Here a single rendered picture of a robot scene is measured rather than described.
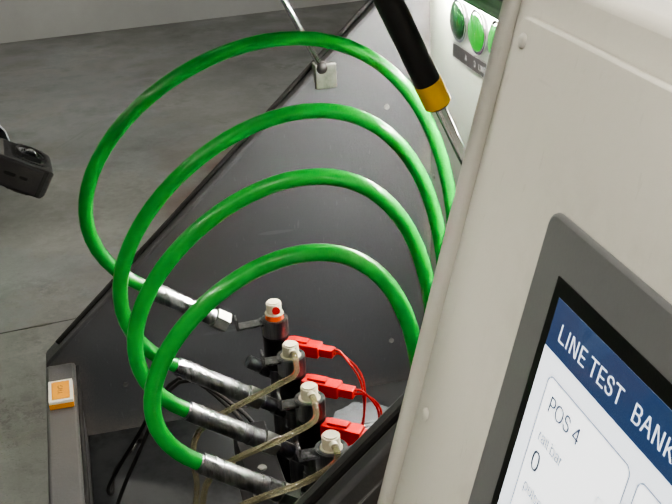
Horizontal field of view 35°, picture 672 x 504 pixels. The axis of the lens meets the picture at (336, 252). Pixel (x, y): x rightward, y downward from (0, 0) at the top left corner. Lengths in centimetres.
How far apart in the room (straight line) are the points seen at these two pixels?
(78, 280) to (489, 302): 332
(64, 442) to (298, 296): 38
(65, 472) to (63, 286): 265
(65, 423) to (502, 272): 81
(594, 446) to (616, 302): 7
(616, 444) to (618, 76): 18
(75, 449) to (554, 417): 82
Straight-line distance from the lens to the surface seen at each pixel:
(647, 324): 50
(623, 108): 54
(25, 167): 87
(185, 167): 94
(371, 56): 103
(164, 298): 107
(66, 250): 417
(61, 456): 128
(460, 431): 67
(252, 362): 113
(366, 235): 145
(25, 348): 352
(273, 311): 110
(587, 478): 53
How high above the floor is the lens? 167
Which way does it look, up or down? 25 degrees down
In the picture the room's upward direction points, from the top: 2 degrees counter-clockwise
